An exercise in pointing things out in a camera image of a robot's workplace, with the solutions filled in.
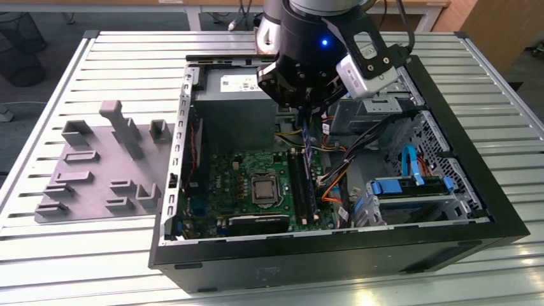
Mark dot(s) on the wooden cabinet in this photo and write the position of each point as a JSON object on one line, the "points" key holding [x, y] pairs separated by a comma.
{"points": [[501, 32]]}

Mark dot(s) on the black open PC case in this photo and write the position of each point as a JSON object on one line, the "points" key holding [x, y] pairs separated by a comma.
{"points": [[297, 264]]}

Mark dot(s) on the grey parts rack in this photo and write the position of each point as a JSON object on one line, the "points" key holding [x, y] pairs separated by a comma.
{"points": [[105, 153]]}

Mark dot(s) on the black graphics card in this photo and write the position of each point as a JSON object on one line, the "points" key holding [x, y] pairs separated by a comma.
{"points": [[259, 224]]}

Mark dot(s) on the grey metal drive cage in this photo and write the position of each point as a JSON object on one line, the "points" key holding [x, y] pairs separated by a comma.
{"points": [[383, 108]]}

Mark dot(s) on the hard disk blue carrier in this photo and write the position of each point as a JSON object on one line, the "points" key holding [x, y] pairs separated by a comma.
{"points": [[387, 186]]}

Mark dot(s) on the grey metal disk bay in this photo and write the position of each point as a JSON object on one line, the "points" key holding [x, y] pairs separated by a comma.
{"points": [[424, 202]]}

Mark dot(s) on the silver CPU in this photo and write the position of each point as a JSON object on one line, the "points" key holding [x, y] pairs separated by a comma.
{"points": [[264, 188]]}

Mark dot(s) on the green motherboard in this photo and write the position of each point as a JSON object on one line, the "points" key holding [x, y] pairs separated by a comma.
{"points": [[229, 191]]}

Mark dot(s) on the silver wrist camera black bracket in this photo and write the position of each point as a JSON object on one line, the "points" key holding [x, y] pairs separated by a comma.
{"points": [[365, 83]]}

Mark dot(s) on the white frame desk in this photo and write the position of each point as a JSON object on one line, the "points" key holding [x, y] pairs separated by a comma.
{"points": [[429, 19]]}

